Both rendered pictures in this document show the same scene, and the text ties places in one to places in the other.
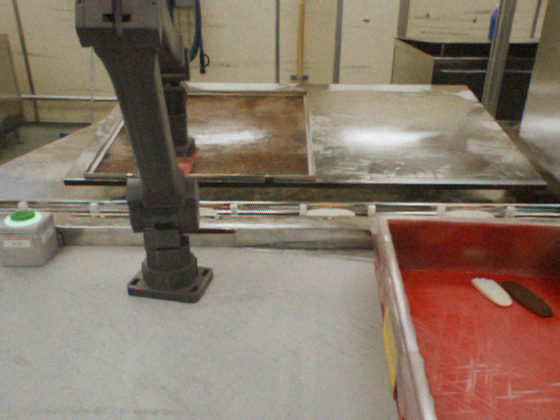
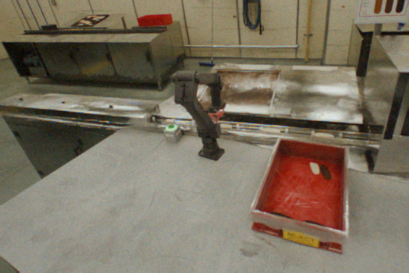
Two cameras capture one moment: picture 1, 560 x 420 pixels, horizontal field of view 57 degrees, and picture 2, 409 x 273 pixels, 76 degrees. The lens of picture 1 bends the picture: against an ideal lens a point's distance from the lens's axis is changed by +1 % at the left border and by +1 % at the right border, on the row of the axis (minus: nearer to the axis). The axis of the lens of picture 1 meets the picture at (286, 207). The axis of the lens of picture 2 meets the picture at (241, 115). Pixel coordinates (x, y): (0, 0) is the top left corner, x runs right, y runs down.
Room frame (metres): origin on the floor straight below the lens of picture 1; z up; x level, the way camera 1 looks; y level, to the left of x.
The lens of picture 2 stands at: (-0.25, -0.31, 1.66)
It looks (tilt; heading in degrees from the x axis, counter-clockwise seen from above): 30 degrees down; 18
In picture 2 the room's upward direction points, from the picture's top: 5 degrees counter-clockwise
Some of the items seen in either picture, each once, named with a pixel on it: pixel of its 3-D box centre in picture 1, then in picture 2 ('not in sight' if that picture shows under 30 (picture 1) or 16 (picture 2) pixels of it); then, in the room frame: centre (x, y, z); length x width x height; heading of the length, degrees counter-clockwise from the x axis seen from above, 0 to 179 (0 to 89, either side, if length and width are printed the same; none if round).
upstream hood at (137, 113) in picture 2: not in sight; (74, 107); (0.92, 1.29, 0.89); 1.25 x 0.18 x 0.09; 90
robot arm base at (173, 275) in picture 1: (169, 264); (210, 147); (0.71, 0.19, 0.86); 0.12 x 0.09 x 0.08; 79
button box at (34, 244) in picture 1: (30, 246); (173, 135); (0.80, 0.46, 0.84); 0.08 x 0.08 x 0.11; 0
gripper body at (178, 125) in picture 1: (172, 133); (216, 101); (0.92, 0.21, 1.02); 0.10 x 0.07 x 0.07; 0
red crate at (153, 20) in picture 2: not in sight; (155, 20); (3.96, 2.54, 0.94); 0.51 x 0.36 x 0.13; 94
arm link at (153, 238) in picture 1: (163, 215); (208, 132); (0.73, 0.20, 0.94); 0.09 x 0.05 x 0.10; 7
